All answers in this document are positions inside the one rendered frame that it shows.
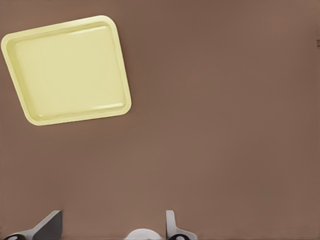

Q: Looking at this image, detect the pale yellow square tray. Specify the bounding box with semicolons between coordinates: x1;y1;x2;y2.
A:
0;15;133;126

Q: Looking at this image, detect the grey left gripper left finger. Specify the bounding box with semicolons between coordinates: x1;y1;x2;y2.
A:
0;209;63;240

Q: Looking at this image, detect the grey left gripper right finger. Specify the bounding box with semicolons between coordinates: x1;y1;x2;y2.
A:
165;209;198;240

